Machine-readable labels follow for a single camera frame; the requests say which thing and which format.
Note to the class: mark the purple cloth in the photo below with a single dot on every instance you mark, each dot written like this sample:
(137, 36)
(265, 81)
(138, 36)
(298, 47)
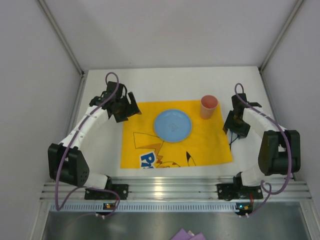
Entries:
(182, 234)

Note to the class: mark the red plastic cup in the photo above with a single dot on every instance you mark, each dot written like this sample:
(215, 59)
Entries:
(208, 104)

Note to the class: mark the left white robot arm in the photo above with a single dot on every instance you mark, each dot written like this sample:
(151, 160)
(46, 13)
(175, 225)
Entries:
(66, 160)

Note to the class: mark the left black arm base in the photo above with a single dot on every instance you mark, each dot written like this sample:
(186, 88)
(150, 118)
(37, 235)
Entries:
(115, 192)

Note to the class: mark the yellow cartoon placemat cloth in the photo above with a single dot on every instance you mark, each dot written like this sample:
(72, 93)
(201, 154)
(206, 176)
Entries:
(206, 145)

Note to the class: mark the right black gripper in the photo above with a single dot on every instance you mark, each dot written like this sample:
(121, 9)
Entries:
(236, 125)

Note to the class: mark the aluminium mounting rail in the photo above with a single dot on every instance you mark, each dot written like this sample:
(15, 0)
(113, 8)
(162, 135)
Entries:
(197, 189)

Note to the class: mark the slotted grey cable duct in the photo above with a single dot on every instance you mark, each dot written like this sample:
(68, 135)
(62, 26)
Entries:
(148, 207)

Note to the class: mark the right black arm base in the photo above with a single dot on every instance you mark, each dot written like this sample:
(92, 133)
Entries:
(230, 191)

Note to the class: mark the blue plastic plate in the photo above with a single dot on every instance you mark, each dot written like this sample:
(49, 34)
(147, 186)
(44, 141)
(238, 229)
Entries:
(172, 126)

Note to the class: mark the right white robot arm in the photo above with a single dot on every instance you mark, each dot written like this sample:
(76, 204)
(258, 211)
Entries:
(280, 149)

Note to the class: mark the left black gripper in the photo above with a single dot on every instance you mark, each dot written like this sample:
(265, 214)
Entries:
(127, 110)

